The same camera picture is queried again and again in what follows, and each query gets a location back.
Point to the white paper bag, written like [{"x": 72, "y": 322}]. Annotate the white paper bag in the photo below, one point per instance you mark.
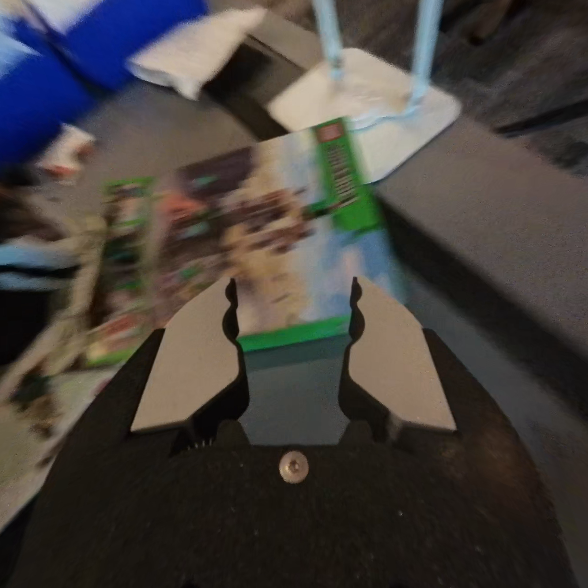
[{"x": 202, "y": 50}]

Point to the white plastic parts bag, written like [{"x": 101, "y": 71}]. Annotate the white plastic parts bag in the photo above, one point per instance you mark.
[{"x": 64, "y": 152}]

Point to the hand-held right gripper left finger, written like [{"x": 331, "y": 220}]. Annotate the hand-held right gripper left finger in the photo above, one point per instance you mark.
[{"x": 188, "y": 367}]

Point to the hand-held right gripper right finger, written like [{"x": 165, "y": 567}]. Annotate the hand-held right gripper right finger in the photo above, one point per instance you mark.
[{"x": 400, "y": 367}]

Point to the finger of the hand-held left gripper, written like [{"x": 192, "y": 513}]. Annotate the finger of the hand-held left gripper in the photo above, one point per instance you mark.
[{"x": 37, "y": 277}]

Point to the green toy brick box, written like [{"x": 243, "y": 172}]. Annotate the green toy brick box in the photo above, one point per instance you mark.
[{"x": 276, "y": 239}]

